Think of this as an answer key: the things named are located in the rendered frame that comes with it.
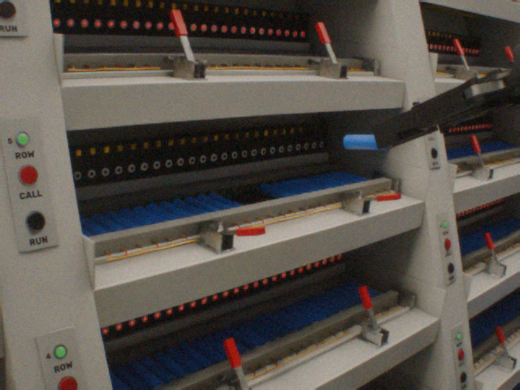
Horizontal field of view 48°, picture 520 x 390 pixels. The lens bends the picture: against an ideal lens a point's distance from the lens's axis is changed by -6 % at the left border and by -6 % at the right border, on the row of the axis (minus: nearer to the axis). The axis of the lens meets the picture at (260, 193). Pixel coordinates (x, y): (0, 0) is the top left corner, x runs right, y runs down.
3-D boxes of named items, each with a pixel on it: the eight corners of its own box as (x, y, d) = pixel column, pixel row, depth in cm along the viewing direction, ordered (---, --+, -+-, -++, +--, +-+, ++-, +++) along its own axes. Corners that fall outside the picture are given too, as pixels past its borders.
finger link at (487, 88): (528, 91, 59) (513, 88, 55) (483, 107, 62) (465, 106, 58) (521, 68, 59) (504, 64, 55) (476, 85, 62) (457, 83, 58)
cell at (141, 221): (129, 220, 77) (158, 236, 73) (117, 223, 76) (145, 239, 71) (129, 206, 76) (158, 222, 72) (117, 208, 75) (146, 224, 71)
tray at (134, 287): (421, 226, 100) (430, 171, 98) (93, 331, 59) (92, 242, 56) (329, 194, 114) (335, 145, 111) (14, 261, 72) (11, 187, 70)
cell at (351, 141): (341, 140, 77) (383, 140, 72) (348, 132, 78) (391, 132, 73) (346, 152, 77) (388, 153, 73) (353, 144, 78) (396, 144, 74)
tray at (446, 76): (546, 101, 148) (556, 48, 144) (430, 106, 106) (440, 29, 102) (476, 88, 161) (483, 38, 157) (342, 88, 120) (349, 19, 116)
